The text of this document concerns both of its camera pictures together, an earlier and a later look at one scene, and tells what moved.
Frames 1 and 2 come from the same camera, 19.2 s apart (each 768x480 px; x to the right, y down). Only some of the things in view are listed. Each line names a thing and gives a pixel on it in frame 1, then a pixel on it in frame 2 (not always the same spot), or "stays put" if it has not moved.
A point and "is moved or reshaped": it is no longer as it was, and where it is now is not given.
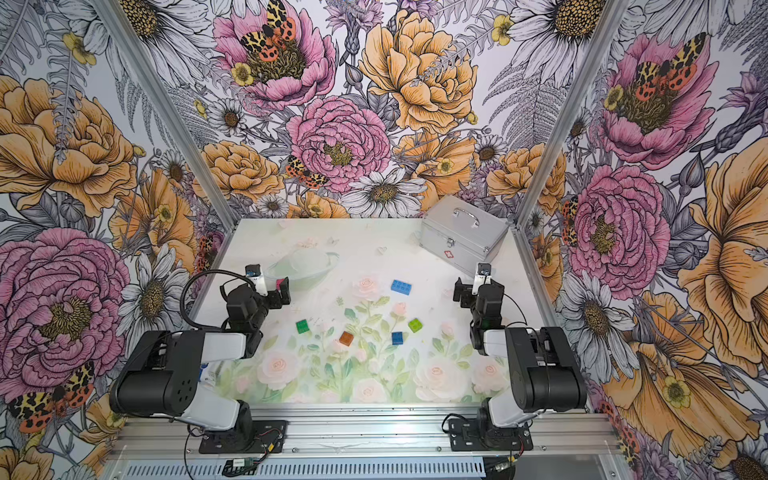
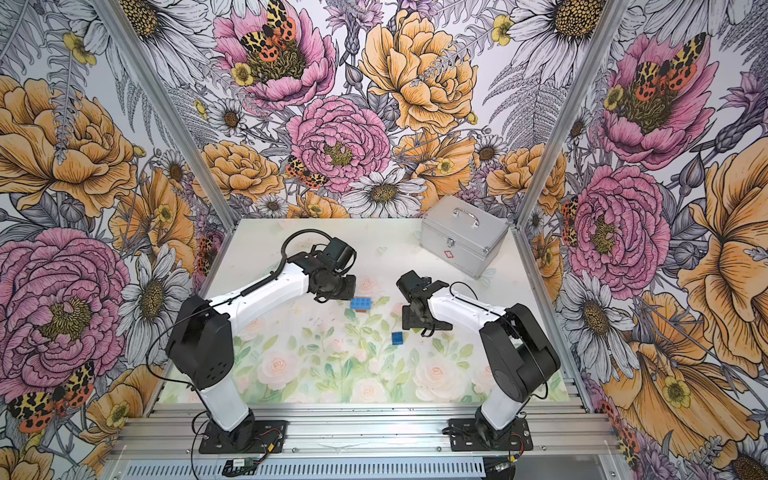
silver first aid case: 462,233 stays put
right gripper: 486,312 -> 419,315
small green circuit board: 244,466 stays put
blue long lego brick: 401,287 is moved or reshaped
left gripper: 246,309 -> 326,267
